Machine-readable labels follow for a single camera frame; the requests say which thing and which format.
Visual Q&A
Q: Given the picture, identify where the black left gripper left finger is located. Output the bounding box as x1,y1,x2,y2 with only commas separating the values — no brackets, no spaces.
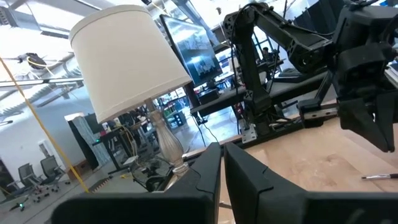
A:
51,142,222,224

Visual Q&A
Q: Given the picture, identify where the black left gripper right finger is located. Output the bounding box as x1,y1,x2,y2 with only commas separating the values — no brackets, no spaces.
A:
224,142,398,224

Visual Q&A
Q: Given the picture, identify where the person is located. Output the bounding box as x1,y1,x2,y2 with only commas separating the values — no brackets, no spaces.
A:
260,46,272,63

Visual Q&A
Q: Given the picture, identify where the grey office chair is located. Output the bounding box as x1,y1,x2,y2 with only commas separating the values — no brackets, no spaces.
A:
39,155,65,180
17,163,40,188

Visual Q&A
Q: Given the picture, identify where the black handle makeup brush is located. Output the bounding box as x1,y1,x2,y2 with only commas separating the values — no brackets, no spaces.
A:
361,173,398,181

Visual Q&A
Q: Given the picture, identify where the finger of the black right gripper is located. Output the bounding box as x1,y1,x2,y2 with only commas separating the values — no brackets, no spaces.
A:
338,99,388,152
374,93,398,152

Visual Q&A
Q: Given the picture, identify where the white shade silver table lamp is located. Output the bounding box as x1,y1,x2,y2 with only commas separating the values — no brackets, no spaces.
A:
68,4,193,191

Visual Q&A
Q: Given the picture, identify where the black monitor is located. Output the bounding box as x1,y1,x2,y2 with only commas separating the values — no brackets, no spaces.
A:
159,14,224,88

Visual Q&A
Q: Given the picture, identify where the yellow cable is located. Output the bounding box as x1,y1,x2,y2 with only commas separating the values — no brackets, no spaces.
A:
0,57,91,194

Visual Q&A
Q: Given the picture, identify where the black display panel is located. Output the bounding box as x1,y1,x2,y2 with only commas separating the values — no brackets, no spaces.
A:
66,112,104,171

